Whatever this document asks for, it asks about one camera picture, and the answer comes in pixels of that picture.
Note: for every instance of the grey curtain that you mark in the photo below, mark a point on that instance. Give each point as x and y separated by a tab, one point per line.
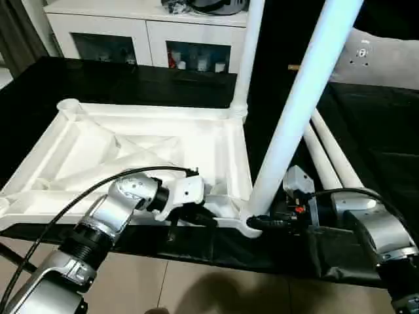
19	32

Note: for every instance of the white plastic table leg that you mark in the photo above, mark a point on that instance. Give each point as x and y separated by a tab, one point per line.
340	153
304	98
250	49
322	157

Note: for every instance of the crumpled patterned bag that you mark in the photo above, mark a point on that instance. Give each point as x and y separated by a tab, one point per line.
176	6

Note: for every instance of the black metal table leg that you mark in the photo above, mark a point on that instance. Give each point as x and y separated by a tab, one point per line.
16	258

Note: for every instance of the grey pillow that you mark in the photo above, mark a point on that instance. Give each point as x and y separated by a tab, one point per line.
376	62

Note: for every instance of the black cabinet with gold label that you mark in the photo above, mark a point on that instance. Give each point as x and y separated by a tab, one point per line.
281	39

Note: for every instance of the white sideboard with glass doors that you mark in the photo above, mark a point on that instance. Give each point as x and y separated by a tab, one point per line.
114	29

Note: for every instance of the white plastic table top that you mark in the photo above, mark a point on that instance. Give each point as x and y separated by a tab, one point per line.
131	140

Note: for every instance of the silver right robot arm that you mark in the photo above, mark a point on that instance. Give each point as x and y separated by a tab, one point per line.
383	229

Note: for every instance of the black mat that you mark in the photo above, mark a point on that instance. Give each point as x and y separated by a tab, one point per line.
376	131

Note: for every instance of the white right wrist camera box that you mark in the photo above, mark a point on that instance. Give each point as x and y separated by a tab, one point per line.
299	183

